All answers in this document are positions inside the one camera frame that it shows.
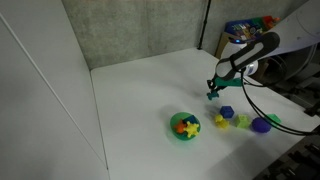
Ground wooden toy shelf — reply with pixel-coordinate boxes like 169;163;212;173
215;16;280;58

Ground black vertical pole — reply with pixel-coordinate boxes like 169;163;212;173
197;0;212;50

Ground black cable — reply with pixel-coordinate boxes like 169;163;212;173
239;56;320;137

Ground green bowl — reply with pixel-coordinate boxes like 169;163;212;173
170;112;201;141

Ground blue cube toy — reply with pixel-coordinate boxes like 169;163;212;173
220;106;234;118

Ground teal green toy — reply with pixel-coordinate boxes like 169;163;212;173
207;92;219;100

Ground yellow spiky toy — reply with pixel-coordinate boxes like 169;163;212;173
184;122;199;138

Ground light green cube toy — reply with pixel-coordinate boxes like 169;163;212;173
235;114;251;128

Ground yellow duck toy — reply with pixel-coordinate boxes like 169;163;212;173
214;114;229;129

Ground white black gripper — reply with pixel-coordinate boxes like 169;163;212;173
207;32;280;93

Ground purple ball toy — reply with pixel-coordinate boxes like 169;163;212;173
251;117;271;133

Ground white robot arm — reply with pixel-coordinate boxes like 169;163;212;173
207;0;320;95

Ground orange star toy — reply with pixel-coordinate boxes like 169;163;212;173
174;120;187;134

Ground dark blue toy in bowl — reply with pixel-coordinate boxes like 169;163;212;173
183;115;198;124

